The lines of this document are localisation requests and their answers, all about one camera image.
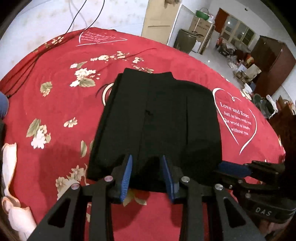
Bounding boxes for dark ceramic jar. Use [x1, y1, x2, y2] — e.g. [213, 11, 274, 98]
[173, 29, 197, 54]

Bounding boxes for pink white cloth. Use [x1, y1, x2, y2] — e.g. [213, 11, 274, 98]
[1, 143, 37, 240]

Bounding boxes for black pants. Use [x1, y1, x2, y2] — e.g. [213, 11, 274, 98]
[87, 68, 222, 192]

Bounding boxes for cardboard box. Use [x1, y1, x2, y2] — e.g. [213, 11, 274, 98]
[189, 16, 215, 55]

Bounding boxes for red rose bedspread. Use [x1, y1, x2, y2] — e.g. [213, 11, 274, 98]
[1, 28, 285, 240]

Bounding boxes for window with frame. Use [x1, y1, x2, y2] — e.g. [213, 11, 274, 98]
[220, 15, 255, 47]

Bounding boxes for green basin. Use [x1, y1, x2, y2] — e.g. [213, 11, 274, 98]
[196, 8, 210, 21]

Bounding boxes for blue sock foot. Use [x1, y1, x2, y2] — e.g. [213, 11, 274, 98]
[0, 92, 9, 119]

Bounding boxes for person's right hand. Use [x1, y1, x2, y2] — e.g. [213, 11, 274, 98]
[259, 218, 291, 236]

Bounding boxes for dark wooden cabinet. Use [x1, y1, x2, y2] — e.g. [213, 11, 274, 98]
[251, 36, 295, 96]

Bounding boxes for black cable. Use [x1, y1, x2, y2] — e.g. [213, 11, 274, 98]
[4, 0, 106, 99]

